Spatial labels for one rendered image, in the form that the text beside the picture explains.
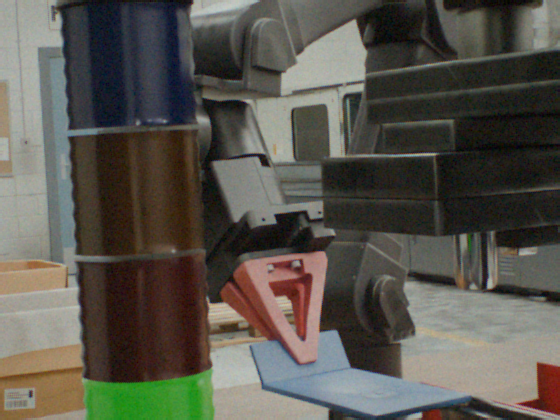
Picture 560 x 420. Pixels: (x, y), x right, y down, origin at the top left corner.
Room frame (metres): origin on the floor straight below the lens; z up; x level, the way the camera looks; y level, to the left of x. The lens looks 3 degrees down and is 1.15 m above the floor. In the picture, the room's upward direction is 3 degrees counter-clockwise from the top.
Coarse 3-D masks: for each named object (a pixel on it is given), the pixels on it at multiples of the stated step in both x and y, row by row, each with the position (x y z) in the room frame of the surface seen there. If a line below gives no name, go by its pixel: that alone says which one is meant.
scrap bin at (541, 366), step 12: (540, 372) 0.96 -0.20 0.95; (552, 372) 0.95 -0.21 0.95; (432, 384) 0.90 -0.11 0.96; (540, 384) 0.96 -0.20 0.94; (552, 384) 0.95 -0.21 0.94; (540, 396) 0.96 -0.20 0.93; (552, 396) 0.95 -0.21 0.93; (528, 408) 0.80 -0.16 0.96; (540, 408) 0.96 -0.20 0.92; (552, 408) 0.95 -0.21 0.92
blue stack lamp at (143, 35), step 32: (64, 32) 0.33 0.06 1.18; (96, 32) 0.32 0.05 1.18; (128, 32) 0.32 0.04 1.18; (160, 32) 0.33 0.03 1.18; (64, 64) 0.33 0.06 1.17; (96, 64) 0.32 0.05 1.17; (128, 64) 0.32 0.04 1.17; (160, 64) 0.33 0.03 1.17; (192, 64) 0.34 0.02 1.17; (64, 96) 0.34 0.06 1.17; (96, 96) 0.33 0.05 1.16; (128, 96) 0.32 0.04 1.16; (160, 96) 0.33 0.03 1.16; (192, 96) 0.34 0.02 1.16; (96, 128) 0.33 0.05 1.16; (128, 128) 0.35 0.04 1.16
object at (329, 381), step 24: (336, 336) 0.84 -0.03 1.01; (264, 360) 0.81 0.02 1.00; (288, 360) 0.82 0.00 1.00; (336, 360) 0.83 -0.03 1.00; (264, 384) 0.80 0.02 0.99; (288, 384) 0.79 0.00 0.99; (312, 384) 0.78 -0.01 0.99; (336, 384) 0.78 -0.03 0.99; (360, 384) 0.77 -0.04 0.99; (384, 384) 0.77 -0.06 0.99; (408, 384) 0.76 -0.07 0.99; (336, 408) 0.72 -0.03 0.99; (360, 408) 0.70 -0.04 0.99; (384, 408) 0.70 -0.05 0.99; (408, 408) 0.69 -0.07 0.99; (432, 408) 0.70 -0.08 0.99
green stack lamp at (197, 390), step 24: (96, 384) 0.33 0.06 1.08; (120, 384) 0.33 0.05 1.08; (144, 384) 0.33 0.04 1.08; (168, 384) 0.33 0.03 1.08; (192, 384) 0.33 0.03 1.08; (96, 408) 0.33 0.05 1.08; (120, 408) 0.32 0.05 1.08; (144, 408) 0.32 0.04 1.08; (168, 408) 0.32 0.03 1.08; (192, 408) 0.33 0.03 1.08
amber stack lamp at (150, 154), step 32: (96, 160) 0.33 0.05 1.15; (128, 160) 0.32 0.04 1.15; (160, 160) 0.33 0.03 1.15; (192, 160) 0.34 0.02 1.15; (96, 192) 0.33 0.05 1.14; (128, 192) 0.32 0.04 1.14; (160, 192) 0.33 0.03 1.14; (192, 192) 0.33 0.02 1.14; (96, 224) 0.33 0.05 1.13; (128, 224) 0.32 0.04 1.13; (160, 224) 0.33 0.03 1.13; (192, 224) 0.33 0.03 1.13
